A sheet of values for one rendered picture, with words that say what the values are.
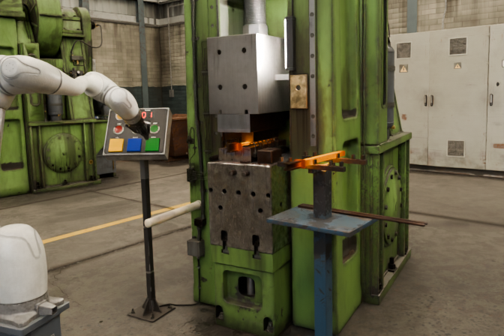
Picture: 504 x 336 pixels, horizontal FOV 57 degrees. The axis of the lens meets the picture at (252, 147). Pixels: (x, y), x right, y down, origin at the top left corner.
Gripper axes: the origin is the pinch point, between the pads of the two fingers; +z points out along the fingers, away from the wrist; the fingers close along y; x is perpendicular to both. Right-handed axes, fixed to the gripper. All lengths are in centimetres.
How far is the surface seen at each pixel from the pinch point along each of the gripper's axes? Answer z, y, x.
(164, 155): 15.2, 6.6, -5.4
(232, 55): -13, 45, 38
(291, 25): -22, 75, 48
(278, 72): 5, 68, 38
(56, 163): 360, -245, 128
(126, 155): 14.4, -14.1, -5.4
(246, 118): 0, 52, 8
